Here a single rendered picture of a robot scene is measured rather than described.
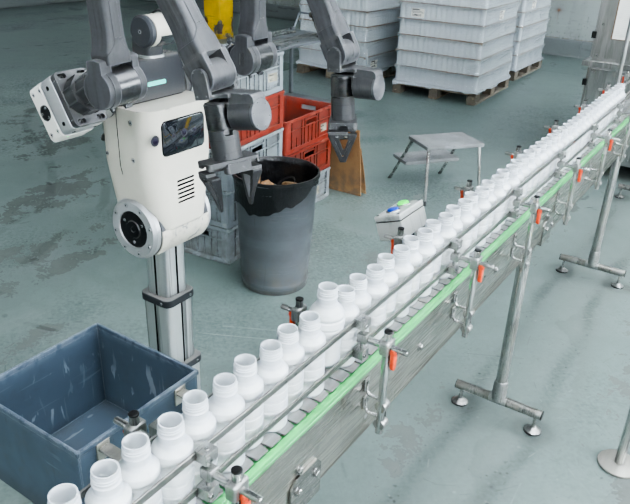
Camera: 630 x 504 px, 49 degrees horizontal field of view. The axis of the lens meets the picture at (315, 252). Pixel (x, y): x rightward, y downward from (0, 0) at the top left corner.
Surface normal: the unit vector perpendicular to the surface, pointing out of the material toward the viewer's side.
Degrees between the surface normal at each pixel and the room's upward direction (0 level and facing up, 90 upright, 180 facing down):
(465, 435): 0
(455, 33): 90
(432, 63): 90
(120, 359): 90
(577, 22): 90
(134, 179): 101
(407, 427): 0
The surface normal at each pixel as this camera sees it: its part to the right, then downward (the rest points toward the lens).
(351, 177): -0.54, 0.48
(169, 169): 0.83, 0.27
